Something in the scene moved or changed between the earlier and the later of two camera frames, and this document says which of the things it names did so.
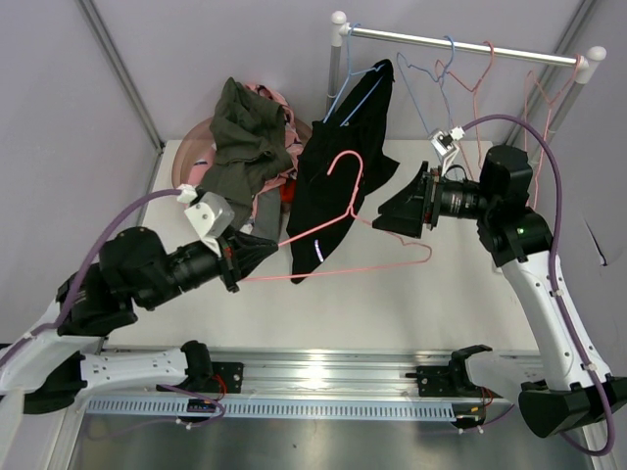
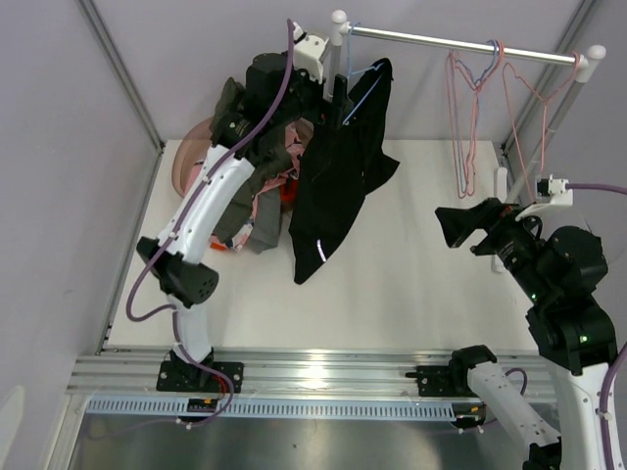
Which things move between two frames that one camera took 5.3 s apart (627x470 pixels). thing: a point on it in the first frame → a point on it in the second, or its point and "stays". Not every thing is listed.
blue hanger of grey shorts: [441, 77] → [457, 60]
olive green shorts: [251, 148] stays
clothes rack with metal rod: [341, 29] stays
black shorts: [341, 158] stays
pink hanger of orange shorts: [550, 103] → [506, 70]
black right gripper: [405, 212] → [458, 222]
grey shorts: [267, 221] stays
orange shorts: [288, 191] stays
